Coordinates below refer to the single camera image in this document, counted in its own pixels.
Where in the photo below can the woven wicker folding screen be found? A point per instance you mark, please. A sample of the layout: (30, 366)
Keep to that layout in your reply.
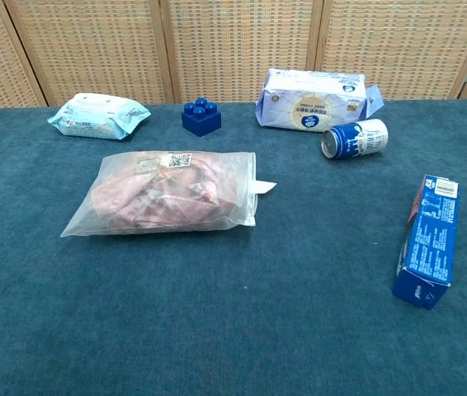
(233, 45)

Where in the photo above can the light blue wet wipes pack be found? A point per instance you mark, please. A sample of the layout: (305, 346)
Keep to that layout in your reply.
(97, 119)

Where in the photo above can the translucent white plastic zip bag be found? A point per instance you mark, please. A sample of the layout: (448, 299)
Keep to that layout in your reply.
(242, 165)

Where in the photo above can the blue cardboard box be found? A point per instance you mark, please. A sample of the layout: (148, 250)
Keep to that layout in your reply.
(431, 247)

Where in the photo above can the white blue tissue package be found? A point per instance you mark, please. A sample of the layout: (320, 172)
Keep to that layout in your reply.
(299, 99)

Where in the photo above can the teal table cover cloth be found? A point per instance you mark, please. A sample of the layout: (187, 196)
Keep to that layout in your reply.
(233, 309)

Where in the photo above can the blue toy building block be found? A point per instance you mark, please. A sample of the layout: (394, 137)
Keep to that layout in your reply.
(202, 121)

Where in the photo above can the white paper tag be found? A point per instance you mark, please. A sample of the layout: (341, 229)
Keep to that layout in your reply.
(265, 187)

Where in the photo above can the blue white drink can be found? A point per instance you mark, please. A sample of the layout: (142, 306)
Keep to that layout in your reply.
(361, 140)

